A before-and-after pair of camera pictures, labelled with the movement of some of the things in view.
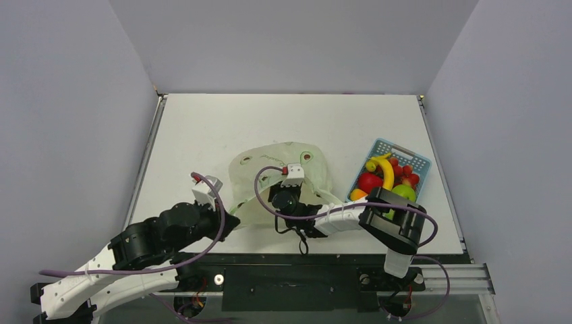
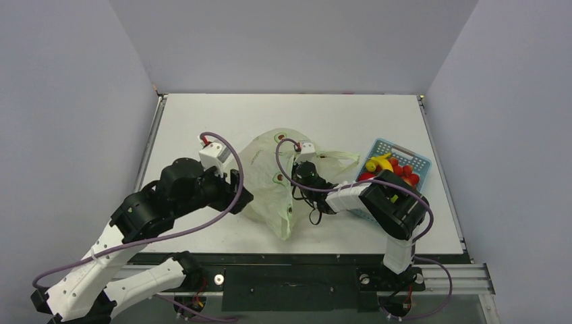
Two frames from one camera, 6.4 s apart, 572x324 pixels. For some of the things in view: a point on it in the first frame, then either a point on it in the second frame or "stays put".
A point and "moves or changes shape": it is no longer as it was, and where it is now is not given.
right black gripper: [296, 194] -> [302, 191]
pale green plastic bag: [253, 168] moves or changes shape
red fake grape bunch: [403, 175] stays put
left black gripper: [231, 222] -> [229, 192]
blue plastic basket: [421, 164] stays put
